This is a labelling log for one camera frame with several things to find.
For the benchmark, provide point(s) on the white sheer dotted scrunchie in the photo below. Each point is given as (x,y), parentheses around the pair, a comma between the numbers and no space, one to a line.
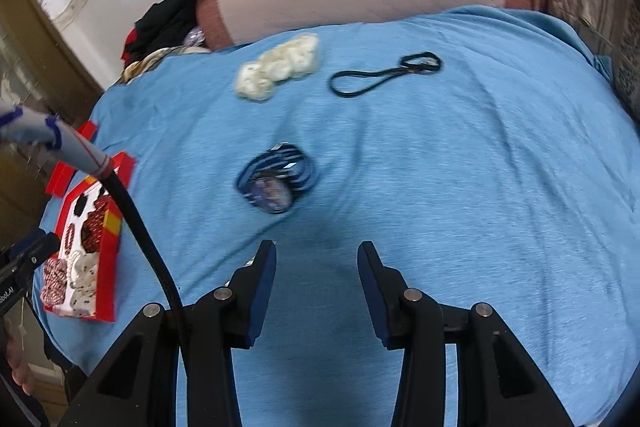
(260,79)

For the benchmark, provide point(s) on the red box with white inside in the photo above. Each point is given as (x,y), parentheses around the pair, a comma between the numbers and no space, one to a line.
(107,267)

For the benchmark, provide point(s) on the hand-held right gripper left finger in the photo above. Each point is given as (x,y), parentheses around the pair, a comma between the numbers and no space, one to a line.
(261,289)

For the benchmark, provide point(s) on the patterned beige cloth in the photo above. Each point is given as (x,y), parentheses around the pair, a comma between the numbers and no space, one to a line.
(145,64)

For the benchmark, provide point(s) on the person's left hand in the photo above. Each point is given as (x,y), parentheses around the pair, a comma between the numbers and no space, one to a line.
(17,367)

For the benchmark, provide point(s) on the red dotted scrunchie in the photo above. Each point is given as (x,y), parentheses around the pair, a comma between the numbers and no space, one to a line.
(95,227)

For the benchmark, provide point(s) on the dark clothes pile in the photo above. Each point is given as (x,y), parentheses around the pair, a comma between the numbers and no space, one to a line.
(165,24)

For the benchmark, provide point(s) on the red plaid scrunchie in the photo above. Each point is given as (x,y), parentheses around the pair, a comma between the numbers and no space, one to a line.
(55,279)

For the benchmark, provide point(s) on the blue blanket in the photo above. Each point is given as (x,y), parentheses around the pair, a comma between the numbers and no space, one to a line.
(450,187)

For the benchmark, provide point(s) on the black scrunchie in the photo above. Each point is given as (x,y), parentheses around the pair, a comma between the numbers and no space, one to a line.
(80,207)

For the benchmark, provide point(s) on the purple patterned cloth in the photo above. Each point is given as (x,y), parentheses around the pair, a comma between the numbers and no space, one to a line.
(195,38)

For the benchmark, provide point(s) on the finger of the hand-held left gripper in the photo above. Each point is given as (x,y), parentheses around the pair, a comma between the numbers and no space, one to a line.
(37,252)

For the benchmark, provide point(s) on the red box lid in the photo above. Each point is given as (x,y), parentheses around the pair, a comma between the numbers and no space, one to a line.
(62,177)

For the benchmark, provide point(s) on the white black-dotted scrunchie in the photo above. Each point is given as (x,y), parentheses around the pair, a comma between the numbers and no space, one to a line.
(85,282)

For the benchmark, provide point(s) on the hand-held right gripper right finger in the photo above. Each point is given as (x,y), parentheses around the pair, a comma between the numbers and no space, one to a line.
(372,289)

